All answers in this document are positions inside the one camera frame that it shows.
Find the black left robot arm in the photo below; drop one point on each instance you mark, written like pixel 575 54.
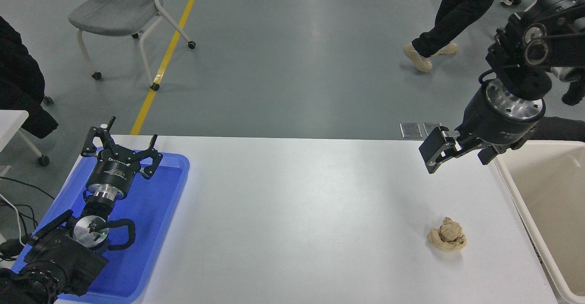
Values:
pixel 59 258

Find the walking person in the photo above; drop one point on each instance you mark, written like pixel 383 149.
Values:
pixel 457 11

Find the black fuzzy bundle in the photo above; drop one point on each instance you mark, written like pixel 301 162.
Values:
pixel 562 130

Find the blue plastic tray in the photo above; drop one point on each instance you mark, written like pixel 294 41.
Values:
pixel 151 212

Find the silver floor socket plate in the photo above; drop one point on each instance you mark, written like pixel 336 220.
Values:
pixel 410 130
pixel 430 127

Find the small white rolling table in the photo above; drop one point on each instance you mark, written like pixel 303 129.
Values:
pixel 11 125

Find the large pale plastic bin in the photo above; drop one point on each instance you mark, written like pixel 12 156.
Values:
pixel 548 194

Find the black chair castor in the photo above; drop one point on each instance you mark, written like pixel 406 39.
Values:
pixel 48 100

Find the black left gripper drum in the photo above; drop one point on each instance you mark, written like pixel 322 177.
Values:
pixel 112 171

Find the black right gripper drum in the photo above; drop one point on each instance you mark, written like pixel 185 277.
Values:
pixel 491 125

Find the grey seat white frame chair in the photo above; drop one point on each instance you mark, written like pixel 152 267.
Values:
pixel 114 11

